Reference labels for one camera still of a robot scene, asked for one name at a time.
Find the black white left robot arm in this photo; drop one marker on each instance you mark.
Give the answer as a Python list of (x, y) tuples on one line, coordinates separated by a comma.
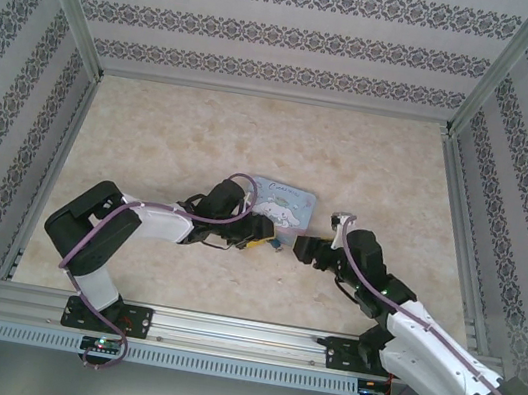
[(95, 235)]

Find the blue cartoon tin box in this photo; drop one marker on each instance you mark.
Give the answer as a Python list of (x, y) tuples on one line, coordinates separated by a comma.
[(293, 202)]

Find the aluminium mounting rail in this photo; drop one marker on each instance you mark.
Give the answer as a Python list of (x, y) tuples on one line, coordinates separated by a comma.
[(231, 334)]

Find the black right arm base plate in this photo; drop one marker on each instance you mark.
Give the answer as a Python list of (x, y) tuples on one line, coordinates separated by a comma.
[(341, 355)]

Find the aluminium side rail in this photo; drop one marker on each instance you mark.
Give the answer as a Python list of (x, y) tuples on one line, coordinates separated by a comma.
[(464, 241), (52, 177)]

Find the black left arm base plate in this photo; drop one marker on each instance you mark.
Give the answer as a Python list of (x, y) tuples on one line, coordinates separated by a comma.
[(77, 313)]

